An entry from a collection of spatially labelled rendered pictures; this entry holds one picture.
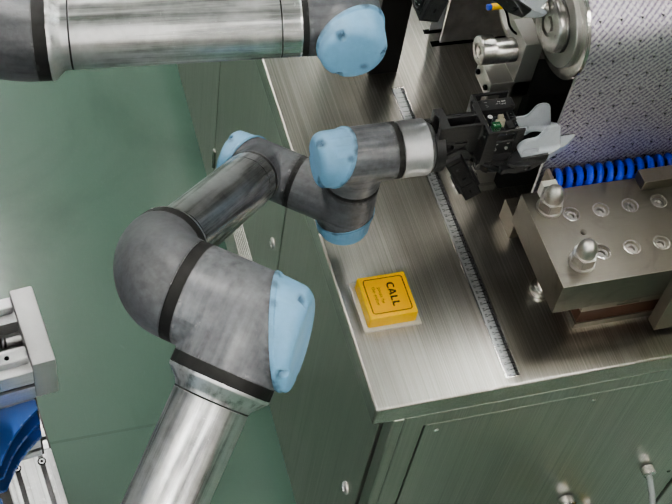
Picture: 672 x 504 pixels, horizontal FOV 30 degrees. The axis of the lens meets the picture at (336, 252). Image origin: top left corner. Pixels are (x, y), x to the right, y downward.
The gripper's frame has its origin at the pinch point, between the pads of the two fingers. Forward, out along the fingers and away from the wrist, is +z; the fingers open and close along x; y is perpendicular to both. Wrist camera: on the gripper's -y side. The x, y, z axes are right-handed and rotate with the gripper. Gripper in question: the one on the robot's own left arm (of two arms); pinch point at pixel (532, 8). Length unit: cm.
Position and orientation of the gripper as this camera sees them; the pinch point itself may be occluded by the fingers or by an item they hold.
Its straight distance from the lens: 164.1
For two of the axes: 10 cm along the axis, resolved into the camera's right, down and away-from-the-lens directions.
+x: -2.6, -7.9, 5.5
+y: 7.0, -5.5, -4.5
